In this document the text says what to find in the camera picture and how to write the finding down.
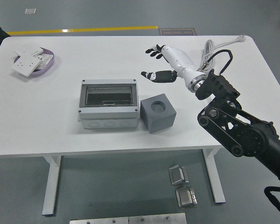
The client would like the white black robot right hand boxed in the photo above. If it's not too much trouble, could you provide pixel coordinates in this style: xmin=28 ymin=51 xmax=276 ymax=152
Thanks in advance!
xmin=140 ymin=43 xmax=203 ymax=91

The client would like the grey electrical box with lid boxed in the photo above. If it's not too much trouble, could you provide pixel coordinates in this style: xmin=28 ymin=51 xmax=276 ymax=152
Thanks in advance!
xmin=78 ymin=78 xmax=140 ymax=130

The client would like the grey cube with round hole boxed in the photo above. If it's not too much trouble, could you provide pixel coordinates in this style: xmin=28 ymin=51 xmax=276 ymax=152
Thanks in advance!
xmin=140 ymin=93 xmax=177 ymax=134

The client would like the small metal clamp block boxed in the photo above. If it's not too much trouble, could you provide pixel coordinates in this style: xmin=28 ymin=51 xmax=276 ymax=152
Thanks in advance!
xmin=175 ymin=186 xmax=198 ymax=208
xmin=168 ymin=164 xmax=189 ymax=186

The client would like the white table leg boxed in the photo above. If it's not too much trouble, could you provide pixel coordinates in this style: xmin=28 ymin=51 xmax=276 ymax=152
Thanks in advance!
xmin=42 ymin=155 xmax=62 ymax=216
xmin=202 ymin=148 xmax=226 ymax=203

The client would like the purple oval tray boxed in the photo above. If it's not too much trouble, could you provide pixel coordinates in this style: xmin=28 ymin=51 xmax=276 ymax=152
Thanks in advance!
xmin=13 ymin=48 xmax=56 ymax=77

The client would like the white printed socket panel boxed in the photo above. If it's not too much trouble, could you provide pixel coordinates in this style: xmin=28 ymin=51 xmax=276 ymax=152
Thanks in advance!
xmin=34 ymin=53 xmax=54 ymax=70

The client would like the white power cable with plug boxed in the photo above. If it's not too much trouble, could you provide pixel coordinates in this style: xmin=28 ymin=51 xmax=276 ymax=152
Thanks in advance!
xmin=201 ymin=35 xmax=247 ymax=72

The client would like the white wall switch panel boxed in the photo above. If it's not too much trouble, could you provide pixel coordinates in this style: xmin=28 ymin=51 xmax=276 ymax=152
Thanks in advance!
xmin=13 ymin=44 xmax=44 ymax=56

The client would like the white wall socket panel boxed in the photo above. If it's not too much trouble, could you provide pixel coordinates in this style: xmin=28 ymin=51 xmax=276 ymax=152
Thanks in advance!
xmin=10 ymin=54 xmax=42 ymax=77

